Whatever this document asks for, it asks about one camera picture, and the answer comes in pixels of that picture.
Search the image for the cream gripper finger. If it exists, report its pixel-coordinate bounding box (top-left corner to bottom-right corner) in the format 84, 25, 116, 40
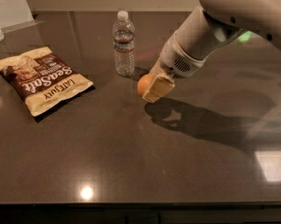
149, 59, 166, 77
142, 76, 175, 103

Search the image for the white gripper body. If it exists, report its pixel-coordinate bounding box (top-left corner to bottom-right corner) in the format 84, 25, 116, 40
160, 32, 206, 77

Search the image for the orange fruit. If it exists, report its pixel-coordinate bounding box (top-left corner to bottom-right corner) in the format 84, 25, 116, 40
137, 74, 153, 97

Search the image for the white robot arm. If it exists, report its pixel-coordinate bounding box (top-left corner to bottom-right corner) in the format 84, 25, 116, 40
137, 0, 281, 103

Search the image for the clear plastic water bottle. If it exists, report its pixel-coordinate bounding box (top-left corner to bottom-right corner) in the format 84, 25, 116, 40
112, 10, 135, 77

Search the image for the sea salt chips bag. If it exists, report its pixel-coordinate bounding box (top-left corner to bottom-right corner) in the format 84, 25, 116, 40
0, 47, 93, 117

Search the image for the white board leaning on wall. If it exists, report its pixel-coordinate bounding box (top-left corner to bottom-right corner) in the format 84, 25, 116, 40
0, 0, 37, 33

